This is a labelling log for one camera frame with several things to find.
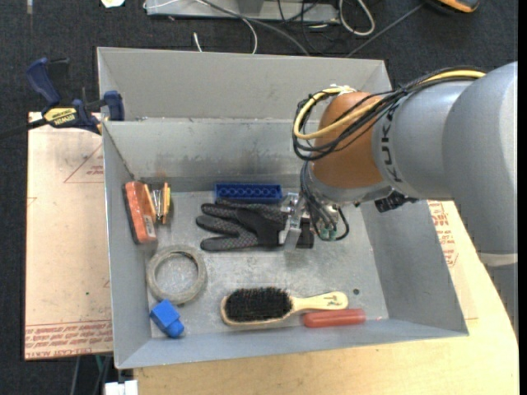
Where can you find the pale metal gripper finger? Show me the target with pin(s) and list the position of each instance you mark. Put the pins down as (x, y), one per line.
(291, 239)
(290, 209)

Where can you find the blue block with holes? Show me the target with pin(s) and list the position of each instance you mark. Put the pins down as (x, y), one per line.
(248, 192)

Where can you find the black patterned glove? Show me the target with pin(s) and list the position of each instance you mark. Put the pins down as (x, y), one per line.
(247, 226)

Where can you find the grey metal bin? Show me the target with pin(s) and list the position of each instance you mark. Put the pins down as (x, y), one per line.
(255, 270)

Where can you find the wooden hair brush black bristles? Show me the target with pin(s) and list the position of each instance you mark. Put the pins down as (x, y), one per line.
(257, 305)

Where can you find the red-orange cylinder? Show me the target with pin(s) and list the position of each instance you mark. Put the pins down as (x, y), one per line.
(334, 318)

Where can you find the grey tape roll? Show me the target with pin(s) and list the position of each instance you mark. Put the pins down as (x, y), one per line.
(153, 286)

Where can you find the small blue block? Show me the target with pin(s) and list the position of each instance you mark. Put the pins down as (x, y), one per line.
(166, 318)

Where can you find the orange and black sponge block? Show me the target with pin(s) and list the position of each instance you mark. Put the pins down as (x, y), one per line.
(138, 212)

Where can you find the brown cardboard board red print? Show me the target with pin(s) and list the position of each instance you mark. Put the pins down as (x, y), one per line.
(66, 241)

